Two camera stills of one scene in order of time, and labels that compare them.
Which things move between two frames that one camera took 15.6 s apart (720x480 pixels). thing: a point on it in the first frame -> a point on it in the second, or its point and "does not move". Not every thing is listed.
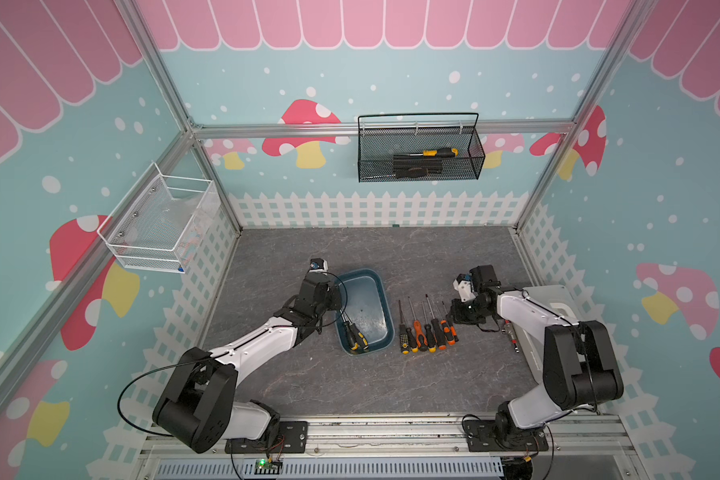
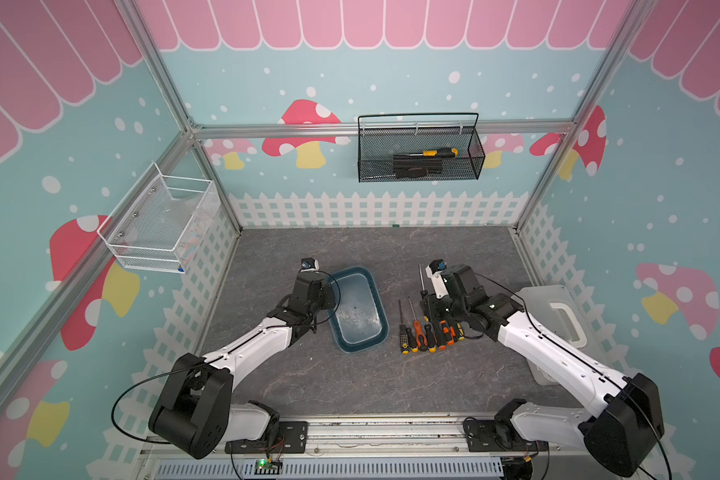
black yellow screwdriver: (358, 336) -> (460, 332)
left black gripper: (334, 292) does not move
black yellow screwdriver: (429, 334) does not move
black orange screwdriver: (449, 331) does not move
